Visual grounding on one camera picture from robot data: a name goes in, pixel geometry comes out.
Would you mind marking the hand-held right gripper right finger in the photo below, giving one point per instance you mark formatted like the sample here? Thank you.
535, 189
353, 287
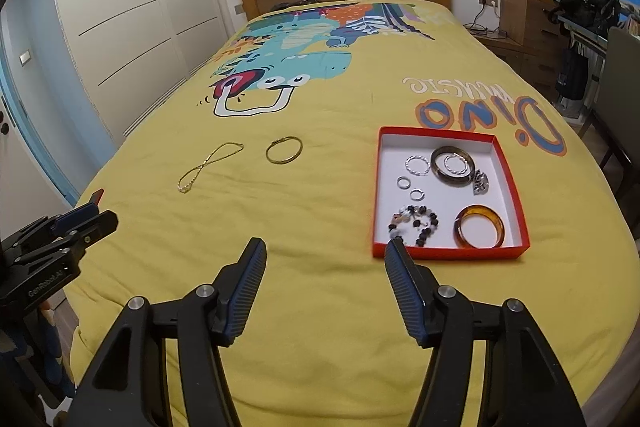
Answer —
407, 294

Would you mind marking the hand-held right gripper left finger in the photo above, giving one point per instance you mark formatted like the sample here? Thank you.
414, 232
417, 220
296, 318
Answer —
245, 292

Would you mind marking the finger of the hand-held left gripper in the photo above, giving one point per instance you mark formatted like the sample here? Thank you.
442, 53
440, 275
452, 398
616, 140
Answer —
75, 217
90, 229

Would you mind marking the amber bangle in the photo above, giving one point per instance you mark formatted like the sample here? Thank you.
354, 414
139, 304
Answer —
457, 229

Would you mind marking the twisted hoop earring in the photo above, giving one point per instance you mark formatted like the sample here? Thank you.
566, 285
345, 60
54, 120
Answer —
407, 167
445, 164

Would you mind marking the dark brown bangle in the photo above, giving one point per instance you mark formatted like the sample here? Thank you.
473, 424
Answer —
434, 167

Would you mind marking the silver wristwatch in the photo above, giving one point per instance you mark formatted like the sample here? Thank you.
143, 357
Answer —
481, 182

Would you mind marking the red box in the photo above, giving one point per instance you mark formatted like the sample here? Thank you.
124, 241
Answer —
395, 157

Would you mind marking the yellow printed blanket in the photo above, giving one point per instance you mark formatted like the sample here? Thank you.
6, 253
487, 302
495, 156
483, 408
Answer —
300, 207

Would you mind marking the thin gold bangle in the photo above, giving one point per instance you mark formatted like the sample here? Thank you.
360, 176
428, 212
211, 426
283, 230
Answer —
280, 163

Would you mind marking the white wardrobe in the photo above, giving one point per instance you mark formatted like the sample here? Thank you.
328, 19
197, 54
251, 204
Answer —
125, 7

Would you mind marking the dark blue hanging bag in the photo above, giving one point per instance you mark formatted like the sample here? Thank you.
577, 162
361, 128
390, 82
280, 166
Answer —
572, 74

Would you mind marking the wooden dresser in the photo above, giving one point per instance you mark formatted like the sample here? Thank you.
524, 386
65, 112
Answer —
527, 27

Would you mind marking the dark cloth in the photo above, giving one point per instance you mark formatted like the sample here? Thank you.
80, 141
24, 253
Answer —
297, 3

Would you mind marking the black bag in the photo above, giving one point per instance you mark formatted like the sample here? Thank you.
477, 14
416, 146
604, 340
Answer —
595, 9

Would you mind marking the white light switch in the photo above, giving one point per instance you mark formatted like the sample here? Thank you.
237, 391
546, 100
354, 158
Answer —
25, 57

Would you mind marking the wall socket with plug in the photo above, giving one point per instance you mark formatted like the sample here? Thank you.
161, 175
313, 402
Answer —
489, 0

